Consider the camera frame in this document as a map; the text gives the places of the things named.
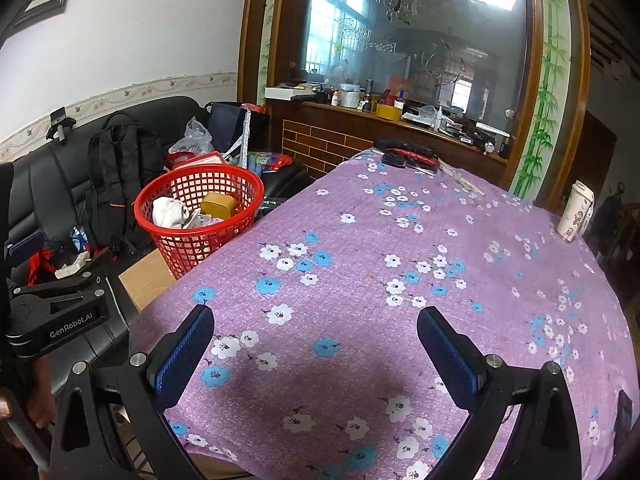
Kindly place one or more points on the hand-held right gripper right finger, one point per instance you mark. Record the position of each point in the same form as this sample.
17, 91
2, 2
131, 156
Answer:
450, 355

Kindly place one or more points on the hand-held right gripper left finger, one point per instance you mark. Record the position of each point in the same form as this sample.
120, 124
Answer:
182, 355

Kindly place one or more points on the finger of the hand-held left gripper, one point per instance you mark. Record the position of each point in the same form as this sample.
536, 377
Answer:
65, 290
25, 246

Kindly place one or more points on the red plastic basket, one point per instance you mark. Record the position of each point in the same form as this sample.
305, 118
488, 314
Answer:
200, 255

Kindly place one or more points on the white cloth bundle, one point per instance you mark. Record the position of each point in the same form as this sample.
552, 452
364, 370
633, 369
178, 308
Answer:
170, 212

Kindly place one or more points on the clear white plastic bag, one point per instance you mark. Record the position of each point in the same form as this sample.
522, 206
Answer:
205, 221

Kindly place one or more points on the person's left hand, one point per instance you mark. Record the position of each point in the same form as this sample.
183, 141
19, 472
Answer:
40, 400

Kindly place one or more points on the white crumpled paper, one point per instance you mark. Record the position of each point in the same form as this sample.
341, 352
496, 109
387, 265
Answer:
72, 265

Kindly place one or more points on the black leather sofa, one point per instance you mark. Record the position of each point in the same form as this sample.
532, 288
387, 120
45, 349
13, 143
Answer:
50, 190

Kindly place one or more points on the black backpack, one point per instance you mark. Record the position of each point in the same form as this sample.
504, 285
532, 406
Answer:
120, 180

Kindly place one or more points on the purple floral tablecloth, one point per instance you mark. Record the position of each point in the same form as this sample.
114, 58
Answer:
350, 240

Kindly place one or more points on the pale flat ruler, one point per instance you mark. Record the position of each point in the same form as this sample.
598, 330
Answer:
462, 181

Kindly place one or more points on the white box with red rim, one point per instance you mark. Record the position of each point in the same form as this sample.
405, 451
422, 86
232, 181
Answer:
200, 160

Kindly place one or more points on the white paper cup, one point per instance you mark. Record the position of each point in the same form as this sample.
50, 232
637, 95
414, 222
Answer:
575, 210

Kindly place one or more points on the clear crumpled plastic bag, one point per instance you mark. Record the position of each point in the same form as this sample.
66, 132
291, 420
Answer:
192, 135

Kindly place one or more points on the red black shears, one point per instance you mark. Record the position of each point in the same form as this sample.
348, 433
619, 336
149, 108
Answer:
405, 149

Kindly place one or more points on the red blue packet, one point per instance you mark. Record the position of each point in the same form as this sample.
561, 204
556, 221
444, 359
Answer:
272, 162

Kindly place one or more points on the dark blue paper bag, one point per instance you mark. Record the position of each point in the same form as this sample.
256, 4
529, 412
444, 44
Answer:
227, 125

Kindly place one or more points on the wooden cabinet with mirror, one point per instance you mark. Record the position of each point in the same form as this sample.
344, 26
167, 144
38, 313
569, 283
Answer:
325, 145

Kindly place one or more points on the yellow round tin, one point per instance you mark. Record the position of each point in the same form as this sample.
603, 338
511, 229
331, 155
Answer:
389, 112

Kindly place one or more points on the white round container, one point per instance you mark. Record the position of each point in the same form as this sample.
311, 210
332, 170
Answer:
349, 96

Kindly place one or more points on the white flat box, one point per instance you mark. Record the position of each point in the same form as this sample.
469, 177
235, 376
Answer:
290, 93

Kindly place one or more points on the black clamp mount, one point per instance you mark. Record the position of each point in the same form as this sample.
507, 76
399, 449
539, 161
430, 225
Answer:
60, 125

